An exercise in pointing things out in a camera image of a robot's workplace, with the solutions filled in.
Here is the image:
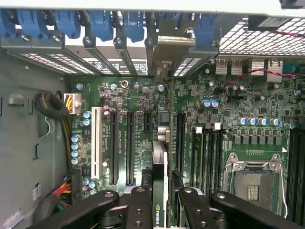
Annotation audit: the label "silver CPU socket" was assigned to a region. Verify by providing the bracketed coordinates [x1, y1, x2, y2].
[223, 152, 285, 217]

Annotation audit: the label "black RAM slot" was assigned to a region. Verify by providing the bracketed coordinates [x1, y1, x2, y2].
[217, 128, 226, 191]
[210, 123, 218, 191]
[203, 128, 212, 191]
[192, 126, 204, 191]
[287, 128, 296, 226]
[295, 130, 305, 226]

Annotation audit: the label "thin metal locking lever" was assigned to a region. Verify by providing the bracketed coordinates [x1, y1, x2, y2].
[278, 156, 289, 219]

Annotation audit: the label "long black expansion slot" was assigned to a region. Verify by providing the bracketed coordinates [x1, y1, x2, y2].
[125, 111, 137, 187]
[110, 111, 120, 186]
[176, 112, 187, 178]

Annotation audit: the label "white expansion slot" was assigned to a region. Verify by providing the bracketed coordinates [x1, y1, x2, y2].
[91, 106, 103, 180]

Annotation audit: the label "grey open PC case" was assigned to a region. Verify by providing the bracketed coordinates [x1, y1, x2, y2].
[0, 0, 305, 229]

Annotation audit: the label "short black expansion slot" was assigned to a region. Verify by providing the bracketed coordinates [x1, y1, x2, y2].
[143, 111, 153, 134]

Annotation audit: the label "white power connector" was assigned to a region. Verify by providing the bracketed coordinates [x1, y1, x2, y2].
[63, 93, 82, 115]

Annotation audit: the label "green motherboard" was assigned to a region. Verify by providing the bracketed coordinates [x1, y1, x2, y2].
[69, 76, 305, 229]

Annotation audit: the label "blue slot retention clip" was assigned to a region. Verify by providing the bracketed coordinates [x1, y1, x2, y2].
[54, 10, 81, 40]
[88, 10, 114, 42]
[123, 11, 145, 43]
[0, 9, 17, 39]
[195, 13, 217, 46]
[17, 9, 52, 41]

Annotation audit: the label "black case fan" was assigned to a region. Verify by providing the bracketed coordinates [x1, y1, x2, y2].
[247, 15, 294, 31]

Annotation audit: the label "black connector coloured wires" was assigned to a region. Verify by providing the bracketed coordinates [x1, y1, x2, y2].
[53, 170, 81, 210]

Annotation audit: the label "black sleeved power cable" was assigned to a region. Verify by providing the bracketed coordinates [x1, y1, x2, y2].
[33, 92, 72, 172]

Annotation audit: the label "red black twisted wire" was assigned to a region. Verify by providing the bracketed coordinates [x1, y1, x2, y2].
[219, 30, 305, 94]

